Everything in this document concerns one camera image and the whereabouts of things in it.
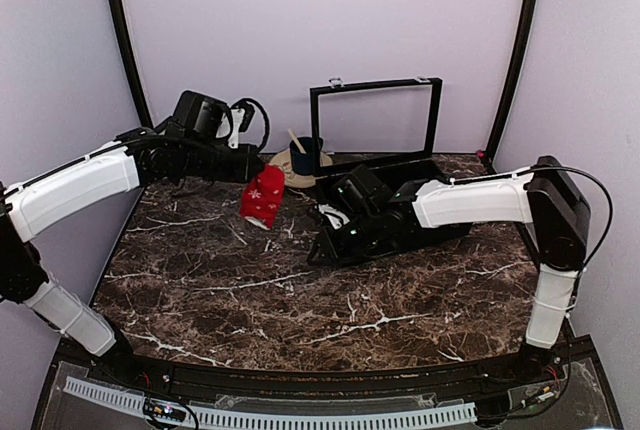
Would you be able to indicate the left black frame post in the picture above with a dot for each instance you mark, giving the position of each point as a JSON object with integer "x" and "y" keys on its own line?
{"x": 128, "y": 60}

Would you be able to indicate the black frame post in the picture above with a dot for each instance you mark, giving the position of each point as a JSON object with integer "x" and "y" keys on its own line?
{"x": 128, "y": 60}
{"x": 516, "y": 61}

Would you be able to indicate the dark blue cup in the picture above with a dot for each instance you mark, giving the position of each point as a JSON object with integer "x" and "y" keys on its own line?
{"x": 305, "y": 165}

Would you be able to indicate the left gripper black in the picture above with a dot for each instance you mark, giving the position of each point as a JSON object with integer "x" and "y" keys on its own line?
{"x": 243, "y": 171}

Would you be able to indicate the right circuit board with wires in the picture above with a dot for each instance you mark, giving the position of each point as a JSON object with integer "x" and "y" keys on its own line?
{"x": 560, "y": 403}

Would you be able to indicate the white slotted cable duct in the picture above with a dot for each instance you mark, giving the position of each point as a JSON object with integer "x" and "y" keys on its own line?
{"x": 244, "y": 413}

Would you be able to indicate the right black frame post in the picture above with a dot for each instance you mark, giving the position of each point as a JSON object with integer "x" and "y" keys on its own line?
{"x": 516, "y": 61}

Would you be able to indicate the black display box glass lid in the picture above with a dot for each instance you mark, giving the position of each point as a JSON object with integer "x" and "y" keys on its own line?
{"x": 389, "y": 126}

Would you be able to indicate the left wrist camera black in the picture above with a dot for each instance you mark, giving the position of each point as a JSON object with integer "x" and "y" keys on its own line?
{"x": 209, "y": 120}

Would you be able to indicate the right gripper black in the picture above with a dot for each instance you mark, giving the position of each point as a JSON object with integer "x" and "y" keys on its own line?
{"x": 332, "y": 251}

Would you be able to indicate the wooden stick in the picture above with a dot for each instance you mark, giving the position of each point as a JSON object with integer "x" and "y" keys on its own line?
{"x": 296, "y": 141}

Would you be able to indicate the circuit board with wires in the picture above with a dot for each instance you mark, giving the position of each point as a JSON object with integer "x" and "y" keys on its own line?
{"x": 163, "y": 411}
{"x": 560, "y": 403}

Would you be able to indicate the left circuit board with wires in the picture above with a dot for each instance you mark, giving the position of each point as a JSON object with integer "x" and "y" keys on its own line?
{"x": 163, "y": 411}

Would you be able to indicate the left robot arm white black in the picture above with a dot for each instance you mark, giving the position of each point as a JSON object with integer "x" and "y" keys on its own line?
{"x": 134, "y": 160}

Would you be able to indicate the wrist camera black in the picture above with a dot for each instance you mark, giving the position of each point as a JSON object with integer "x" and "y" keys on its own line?
{"x": 209, "y": 120}
{"x": 361, "y": 191}

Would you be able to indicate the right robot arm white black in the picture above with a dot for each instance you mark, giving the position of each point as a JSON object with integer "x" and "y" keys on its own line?
{"x": 542, "y": 195}

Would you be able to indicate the red Santa Christmas sock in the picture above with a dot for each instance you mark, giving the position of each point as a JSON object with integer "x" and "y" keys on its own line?
{"x": 262, "y": 197}

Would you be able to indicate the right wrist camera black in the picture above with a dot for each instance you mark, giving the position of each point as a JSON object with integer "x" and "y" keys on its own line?
{"x": 361, "y": 191}

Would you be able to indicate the black front rail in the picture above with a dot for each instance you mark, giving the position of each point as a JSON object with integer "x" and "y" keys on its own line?
{"x": 485, "y": 379}

